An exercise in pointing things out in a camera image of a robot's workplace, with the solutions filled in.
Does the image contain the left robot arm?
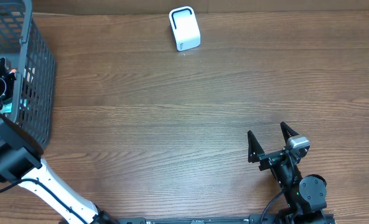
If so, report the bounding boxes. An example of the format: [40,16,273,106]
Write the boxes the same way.
[0,58,117,223]

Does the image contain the white barcode scanner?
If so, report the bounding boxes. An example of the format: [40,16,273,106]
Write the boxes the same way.
[169,6,201,52]

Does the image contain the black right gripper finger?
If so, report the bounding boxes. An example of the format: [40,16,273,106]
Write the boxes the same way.
[280,121,299,144]
[247,131,264,163]

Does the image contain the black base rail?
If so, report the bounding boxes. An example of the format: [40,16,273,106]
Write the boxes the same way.
[117,214,336,224]

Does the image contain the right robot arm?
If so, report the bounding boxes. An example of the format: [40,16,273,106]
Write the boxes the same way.
[247,121,334,223]

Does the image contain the grey plastic mesh basket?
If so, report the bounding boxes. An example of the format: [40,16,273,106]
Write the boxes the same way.
[0,0,56,148]

